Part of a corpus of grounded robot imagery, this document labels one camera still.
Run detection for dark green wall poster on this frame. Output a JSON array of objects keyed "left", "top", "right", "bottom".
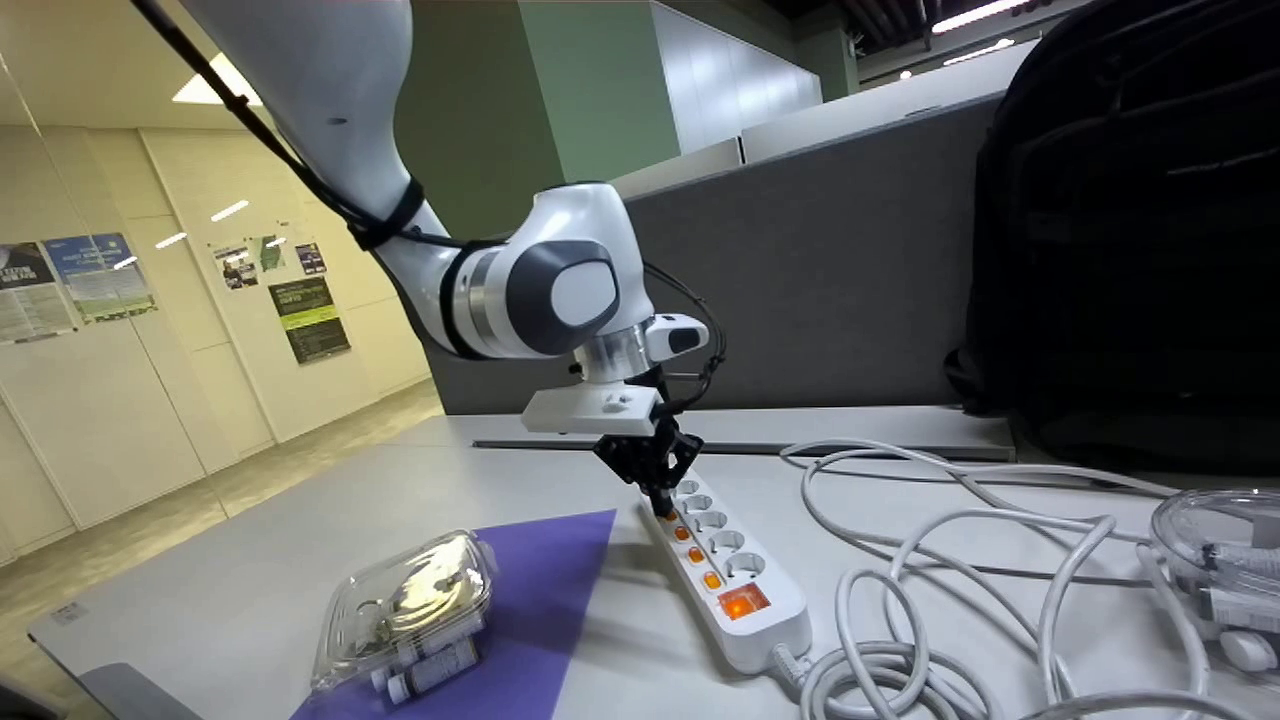
[{"left": 272, "top": 277, "right": 347, "bottom": 366}]

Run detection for blue wall poster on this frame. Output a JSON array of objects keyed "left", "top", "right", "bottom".
[{"left": 45, "top": 231, "right": 156, "bottom": 326}]

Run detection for clear package with white adapter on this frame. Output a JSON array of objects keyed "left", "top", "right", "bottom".
[{"left": 312, "top": 534, "right": 497, "bottom": 709}]

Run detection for purple paper sheet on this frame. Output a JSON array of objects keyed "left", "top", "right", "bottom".
[{"left": 294, "top": 511, "right": 617, "bottom": 720}]

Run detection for grey partition wall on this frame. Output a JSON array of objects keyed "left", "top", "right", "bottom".
[{"left": 438, "top": 51, "right": 1034, "bottom": 417}]

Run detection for grey power strip cable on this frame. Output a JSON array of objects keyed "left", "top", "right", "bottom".
[{"left": 767, "top": 439, "right": 1280, "bottom": 720}]

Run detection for grey wall poster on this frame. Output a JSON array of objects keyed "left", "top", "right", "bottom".
[{"left": 0, "top": 239, "right": 71, "bottom": 343}]

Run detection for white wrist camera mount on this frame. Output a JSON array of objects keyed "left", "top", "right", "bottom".
[{"left": 526, "top": 312, "right": 713, "bottom": 438}]

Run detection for white six-socket power strip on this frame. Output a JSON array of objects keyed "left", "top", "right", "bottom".
[{"left": 641, "top": 477, "right": 812, "bottom": 676}]

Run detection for small wall photo notices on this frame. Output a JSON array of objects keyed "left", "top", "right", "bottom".
[{"left": 215, "top": 236, "right": 330, "bottom": 290}]

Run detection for thin black cable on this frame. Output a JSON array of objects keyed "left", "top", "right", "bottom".
[{"left": 129, "top": 0, "right": 456, "bottom": 252}]

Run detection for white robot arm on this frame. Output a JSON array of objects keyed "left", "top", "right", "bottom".
[{"left": 183, "top": 0, "right": 708, "bottom": 515}]

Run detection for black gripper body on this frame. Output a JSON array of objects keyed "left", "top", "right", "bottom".
[{"left": 591, "top": 384, "right": 706, "bottom": 499}]

